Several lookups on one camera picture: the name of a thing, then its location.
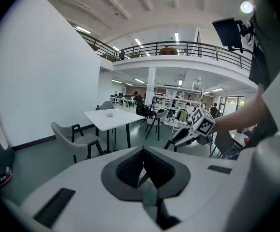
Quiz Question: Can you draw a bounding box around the round ceiling lamp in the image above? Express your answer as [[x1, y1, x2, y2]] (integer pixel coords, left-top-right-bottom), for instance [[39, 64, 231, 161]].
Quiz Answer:
[[240, 0, 254, 15]]

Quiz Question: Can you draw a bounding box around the row of office desks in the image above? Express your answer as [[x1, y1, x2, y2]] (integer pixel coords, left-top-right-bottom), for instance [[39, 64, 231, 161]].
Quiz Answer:
[[109, 93, 137, 107]]

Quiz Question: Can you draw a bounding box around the white metal shelf rack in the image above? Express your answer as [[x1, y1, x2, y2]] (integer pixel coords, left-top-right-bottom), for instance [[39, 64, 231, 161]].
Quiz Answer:
[[153, 84, 205, 132]]

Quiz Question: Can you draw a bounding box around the black head-mounted camera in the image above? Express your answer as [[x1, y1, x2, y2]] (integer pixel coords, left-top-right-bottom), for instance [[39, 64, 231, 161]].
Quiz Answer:
[[212, 17, 254, 54]]

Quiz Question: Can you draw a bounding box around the large yellow round object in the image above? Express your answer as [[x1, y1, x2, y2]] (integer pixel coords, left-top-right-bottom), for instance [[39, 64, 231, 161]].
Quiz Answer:
[[159, 46, 179, 56]]

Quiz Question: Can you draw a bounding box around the white marble square table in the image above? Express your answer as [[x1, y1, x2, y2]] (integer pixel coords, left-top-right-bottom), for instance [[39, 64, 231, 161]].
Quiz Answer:
[[83, 108, 146, 152]]

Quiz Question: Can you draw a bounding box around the person's right forearm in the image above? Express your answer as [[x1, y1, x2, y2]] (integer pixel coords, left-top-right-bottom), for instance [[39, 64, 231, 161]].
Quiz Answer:
[[212, 94, 267, 133]]

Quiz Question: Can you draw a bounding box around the black mezzanine railing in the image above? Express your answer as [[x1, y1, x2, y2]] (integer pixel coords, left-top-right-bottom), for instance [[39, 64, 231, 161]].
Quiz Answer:
[[78, 30, 254, 72]]

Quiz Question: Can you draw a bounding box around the beige chair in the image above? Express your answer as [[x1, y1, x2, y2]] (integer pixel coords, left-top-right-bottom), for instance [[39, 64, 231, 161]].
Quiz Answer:
[[50, 121, 108, 164], [96, 101, 116, 111], [163, 129, 236, 159], [144, 110, 170, 141]]

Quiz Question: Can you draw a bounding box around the yellow-green backpack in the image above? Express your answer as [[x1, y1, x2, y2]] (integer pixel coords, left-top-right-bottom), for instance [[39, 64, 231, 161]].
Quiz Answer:
[[177, 108, 189, 122]]

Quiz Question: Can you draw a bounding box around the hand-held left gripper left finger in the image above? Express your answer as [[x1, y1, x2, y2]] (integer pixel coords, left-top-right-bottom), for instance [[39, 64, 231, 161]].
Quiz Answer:
[[20, 146, 160, 232]]

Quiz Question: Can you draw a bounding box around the black office chair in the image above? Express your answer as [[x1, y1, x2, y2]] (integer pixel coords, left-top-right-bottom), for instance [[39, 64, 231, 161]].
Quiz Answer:
[[139, 104, 157, 126]]

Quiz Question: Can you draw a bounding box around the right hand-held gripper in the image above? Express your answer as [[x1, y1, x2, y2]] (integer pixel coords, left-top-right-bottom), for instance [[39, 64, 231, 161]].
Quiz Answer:
[[172, 106, 217, 147]]

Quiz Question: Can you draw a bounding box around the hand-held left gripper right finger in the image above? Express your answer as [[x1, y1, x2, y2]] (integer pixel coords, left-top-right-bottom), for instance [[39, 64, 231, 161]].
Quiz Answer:
[[143, 146, 254, 232]]

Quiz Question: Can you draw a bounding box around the person's black shirt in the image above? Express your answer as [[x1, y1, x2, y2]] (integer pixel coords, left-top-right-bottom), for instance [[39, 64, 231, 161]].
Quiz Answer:
[[247, 0, 280, 147]]

